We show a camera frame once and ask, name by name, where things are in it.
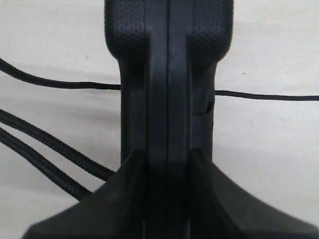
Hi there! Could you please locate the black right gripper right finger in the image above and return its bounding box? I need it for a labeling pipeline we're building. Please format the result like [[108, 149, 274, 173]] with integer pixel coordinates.
[[190, 148, 319, 239]]

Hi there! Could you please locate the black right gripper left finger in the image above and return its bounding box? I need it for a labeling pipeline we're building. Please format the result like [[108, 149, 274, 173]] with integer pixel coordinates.
[[23, 150, 146, 239]]

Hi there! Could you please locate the black cord with knot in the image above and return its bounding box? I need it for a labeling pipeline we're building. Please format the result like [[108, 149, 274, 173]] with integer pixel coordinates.
[[0, 57, 319, 201]]

